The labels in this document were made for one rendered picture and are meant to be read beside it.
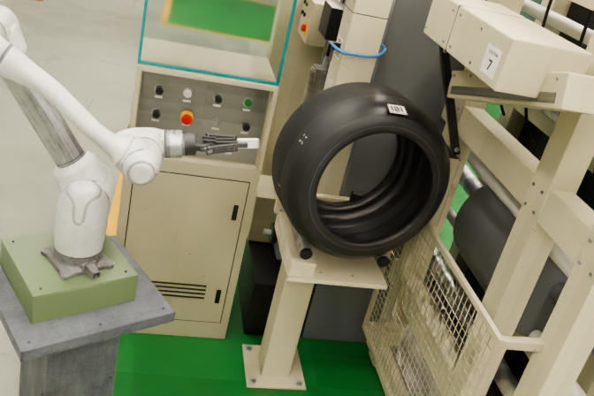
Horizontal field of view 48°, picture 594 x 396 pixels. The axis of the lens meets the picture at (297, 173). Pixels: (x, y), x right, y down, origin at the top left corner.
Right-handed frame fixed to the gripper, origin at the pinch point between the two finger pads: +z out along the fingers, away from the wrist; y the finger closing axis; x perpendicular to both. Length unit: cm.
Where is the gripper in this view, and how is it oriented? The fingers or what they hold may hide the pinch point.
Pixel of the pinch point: (247, 143)
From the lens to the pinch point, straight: 213.6
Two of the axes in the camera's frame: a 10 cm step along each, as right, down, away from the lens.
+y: -1.5, -4.5, 8.8
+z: 9.9, -0.1, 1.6
